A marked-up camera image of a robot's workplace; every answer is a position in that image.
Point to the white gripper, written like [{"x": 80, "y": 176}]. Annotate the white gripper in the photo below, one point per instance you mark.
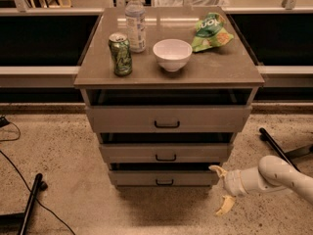
[{"x": 233, "y": 183}]

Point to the grey bottom drawer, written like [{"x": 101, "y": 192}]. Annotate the grey bottom drawer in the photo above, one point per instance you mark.
[{"x": 163, "y": 178}]

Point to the grey drawer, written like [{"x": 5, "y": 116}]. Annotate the grey drawer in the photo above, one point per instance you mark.
[
  {"x": 163, "y": 178},
  {"x": 165, "y": 153},
  {"x": 157, "y": 119}
]

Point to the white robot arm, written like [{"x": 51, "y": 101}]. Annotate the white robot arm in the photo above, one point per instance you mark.
[{"x": 271, "y": 175}]

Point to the grey middle drawer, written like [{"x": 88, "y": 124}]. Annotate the grey middle drawer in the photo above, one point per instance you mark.
[{"x": 165, "y": 153}]

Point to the grey drawer cabinet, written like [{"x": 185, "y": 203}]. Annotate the grey drawer cabinet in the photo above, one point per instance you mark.
[{"x": 224, "y": 76}]

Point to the grey top drawer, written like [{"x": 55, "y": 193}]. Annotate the grey top drawer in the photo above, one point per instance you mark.
[{"x": 157, "y": 119}]

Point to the black right stand leg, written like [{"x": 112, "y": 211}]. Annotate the black right stand leg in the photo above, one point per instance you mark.
[{"x": 286, "y": 156}]

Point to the black stand leg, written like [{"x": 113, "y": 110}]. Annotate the black stand leg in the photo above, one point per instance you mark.
[
  {"x": 20, "y": 220},
  {"x": 286, "y": 156}
]

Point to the white ceramic bowl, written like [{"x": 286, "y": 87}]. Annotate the white ceramic bowl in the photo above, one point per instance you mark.
[{"x": 172, "y": 54}]

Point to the green chip bag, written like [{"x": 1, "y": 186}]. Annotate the green chip bag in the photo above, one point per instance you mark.
[{"x": 210, "y": 33}]

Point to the green soda can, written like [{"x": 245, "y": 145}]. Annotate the green soda can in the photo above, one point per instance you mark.
[{"x": 120, "y": 51}]

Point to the black left stand leg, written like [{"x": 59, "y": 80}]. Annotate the black left stand leg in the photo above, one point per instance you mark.
[{"x": 20, "y": 220}]

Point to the clear plastic water bottle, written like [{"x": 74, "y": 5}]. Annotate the clear plastic water bottle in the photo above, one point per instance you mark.
[{"x": 136, "y": 27}]

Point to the metal railing frame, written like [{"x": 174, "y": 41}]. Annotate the metal railing frame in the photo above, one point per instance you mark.
[{"x": 275, "y": 76}]

